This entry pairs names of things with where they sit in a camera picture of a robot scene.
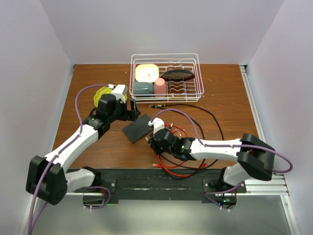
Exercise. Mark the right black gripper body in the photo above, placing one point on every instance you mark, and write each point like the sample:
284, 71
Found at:
158, 149

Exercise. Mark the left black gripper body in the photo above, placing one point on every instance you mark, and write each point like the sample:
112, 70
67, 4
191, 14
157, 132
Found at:
119, 113

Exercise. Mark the black network switch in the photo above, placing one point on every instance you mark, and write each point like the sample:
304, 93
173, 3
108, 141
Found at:
138, 129

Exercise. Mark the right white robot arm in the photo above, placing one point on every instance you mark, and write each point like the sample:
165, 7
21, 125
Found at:
253, 158

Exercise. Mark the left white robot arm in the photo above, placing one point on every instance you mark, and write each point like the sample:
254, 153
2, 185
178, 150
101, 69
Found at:
48, 177

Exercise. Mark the green scalloped plate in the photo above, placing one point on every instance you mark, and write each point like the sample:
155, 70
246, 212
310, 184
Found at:
102, 91

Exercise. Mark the grey-blue cup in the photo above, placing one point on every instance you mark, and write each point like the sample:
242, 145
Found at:
143, 88

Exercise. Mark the pink plastic cup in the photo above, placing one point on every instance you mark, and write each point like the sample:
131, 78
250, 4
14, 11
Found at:
160, 88

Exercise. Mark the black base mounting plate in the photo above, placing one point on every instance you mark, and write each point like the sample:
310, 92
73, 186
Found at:
154, 184

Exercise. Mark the yellow square bowl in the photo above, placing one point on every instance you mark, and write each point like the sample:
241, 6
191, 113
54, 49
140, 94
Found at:
146, 73

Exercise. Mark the dark brown oval plate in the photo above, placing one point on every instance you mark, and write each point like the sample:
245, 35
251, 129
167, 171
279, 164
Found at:
178, 75

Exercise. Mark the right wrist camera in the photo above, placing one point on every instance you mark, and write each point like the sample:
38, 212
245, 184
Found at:
156, 124

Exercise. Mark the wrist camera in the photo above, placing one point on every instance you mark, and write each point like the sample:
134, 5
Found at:
156, 124
120, 91

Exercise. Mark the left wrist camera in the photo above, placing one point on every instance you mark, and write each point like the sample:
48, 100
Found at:
120, 91

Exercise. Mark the white wire dish rack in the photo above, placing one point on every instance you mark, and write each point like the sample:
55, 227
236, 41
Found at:
177, 91

